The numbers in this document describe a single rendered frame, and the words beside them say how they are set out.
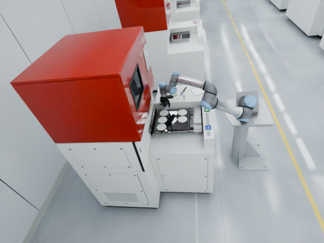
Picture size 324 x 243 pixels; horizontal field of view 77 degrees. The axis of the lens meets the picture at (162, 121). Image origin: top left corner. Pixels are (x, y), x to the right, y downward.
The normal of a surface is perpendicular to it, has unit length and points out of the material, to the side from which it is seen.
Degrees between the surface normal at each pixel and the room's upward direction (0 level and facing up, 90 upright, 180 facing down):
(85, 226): 0
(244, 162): 0
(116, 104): 90
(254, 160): 0
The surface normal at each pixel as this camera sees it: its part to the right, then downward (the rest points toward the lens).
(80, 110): -0.11, 0.68
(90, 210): -0.15, -0.73
